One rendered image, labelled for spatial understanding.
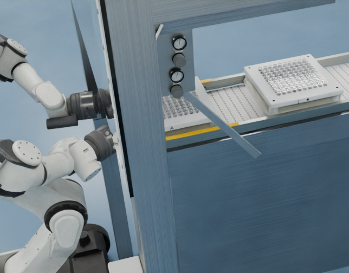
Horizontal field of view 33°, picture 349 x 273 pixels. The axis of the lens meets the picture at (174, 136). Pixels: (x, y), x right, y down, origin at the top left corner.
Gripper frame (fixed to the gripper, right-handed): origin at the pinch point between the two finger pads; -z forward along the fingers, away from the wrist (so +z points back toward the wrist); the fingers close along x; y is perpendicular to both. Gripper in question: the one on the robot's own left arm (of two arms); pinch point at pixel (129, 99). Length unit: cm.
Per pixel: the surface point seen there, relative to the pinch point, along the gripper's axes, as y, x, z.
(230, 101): -3.3, 7.7, -33.0
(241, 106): 0.7, 7.7, -36.2
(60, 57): -204, 90, 48
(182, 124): 15.9, 0.9, -15.2
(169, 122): 14.6, 0.2, -11.4
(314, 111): 12, 5, -57
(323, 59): -17, 5, -69
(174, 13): 88, -69, -10
